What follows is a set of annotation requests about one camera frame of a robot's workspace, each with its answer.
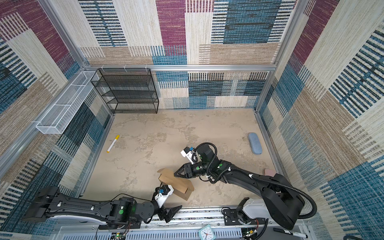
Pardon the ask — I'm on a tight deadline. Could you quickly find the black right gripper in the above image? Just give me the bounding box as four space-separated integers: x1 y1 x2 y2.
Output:
174 161 211 180

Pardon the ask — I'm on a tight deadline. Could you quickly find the black corrugated cable conduit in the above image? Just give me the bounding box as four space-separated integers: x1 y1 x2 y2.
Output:
194 142 318 220

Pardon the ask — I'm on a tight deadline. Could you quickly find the black wire shelf rack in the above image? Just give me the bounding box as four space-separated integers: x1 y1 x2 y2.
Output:
91 68 159 114

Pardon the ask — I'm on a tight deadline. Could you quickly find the yellow-capped white marker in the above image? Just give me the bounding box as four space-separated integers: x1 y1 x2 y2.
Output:
107 135 120 153

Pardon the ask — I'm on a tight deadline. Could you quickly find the brown cardboard box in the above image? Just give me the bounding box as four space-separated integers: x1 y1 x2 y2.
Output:
158 168 195 201

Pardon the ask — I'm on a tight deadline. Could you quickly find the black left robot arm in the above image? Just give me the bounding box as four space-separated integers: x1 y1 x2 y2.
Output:
22 186 182 227

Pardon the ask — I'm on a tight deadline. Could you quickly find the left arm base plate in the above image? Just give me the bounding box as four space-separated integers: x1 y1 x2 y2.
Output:
98 218 143 230

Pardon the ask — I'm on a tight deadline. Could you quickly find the small teal alarm clock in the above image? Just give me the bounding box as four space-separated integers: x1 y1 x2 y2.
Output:
198 225 216 240

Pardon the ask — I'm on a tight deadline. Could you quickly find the blue-grey glasses case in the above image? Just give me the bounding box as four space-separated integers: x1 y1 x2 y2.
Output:
248 133 263 155

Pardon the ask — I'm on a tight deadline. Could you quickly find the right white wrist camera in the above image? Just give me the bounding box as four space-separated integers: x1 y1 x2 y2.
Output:
181 147 197 164

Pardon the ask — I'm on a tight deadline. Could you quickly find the white wire mesh basket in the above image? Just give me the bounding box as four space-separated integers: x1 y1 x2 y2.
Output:
36 71 95 135

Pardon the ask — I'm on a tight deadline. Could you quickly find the black marker pen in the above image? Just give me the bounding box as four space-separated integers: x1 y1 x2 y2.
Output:
273 228 308 239

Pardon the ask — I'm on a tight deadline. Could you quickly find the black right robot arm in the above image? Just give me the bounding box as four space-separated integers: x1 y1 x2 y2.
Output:
174 145 305 230

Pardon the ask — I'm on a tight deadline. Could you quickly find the pink flat case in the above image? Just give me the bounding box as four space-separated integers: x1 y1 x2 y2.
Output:
263 169 277 177

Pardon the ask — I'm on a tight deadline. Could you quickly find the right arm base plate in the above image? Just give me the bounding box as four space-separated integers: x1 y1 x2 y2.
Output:
221 207 267 226

